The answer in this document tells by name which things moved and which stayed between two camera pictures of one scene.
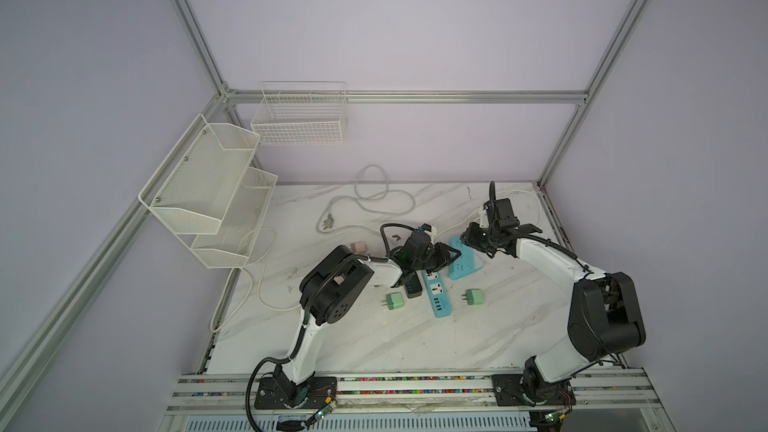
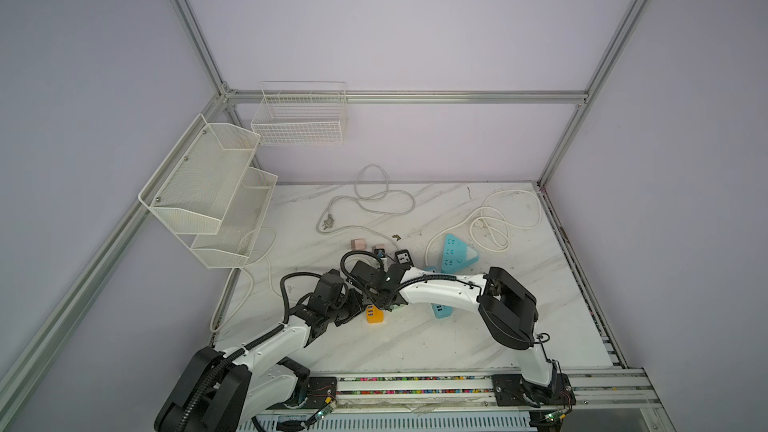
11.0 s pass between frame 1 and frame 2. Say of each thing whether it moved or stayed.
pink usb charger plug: stayed
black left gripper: moved
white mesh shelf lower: stayed
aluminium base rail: stayed
